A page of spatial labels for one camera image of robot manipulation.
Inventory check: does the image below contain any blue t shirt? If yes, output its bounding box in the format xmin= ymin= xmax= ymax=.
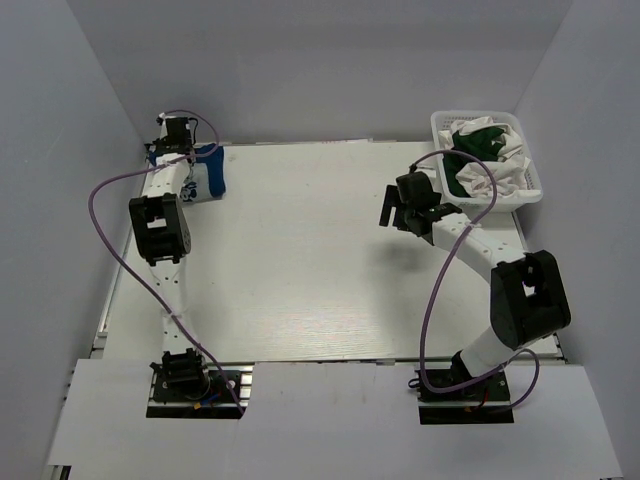
xmin=143 ymin=143 xmax=226 ymax=205

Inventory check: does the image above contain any dark green t shirt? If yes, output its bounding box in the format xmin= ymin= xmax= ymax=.
xmin=443 ymin=126 xmax=505 ymax=198

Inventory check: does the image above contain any white t shirt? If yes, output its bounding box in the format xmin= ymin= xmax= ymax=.
xmin=456 ymin=125 xmax=519 ymax=200

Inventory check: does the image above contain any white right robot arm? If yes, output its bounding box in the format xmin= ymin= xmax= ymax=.
xmin=379 ymin=171 xmax=571 ymax=399

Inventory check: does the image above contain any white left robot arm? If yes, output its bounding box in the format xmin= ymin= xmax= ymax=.
xmin=129 ymin=113 xmax=212 ymax=400

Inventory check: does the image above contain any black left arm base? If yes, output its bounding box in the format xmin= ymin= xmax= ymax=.
xmin=146 ymin=348 xmax=253 ymax=420

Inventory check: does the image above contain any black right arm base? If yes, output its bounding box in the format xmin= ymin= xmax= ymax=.
xmin=408 ymin=372 xmax=514 ymax=426

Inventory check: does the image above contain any white cloth in basket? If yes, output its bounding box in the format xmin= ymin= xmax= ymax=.
xmin=437 ymin=120 xmax=475 ymax=149

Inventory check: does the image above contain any white plastic basket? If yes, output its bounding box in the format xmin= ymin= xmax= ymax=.
xmin=431 ymin=110 xmax=543 ymax=212

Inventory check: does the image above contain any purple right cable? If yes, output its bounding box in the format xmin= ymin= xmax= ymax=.
xmin=409 ymin=149 xmax=541 ymax=409

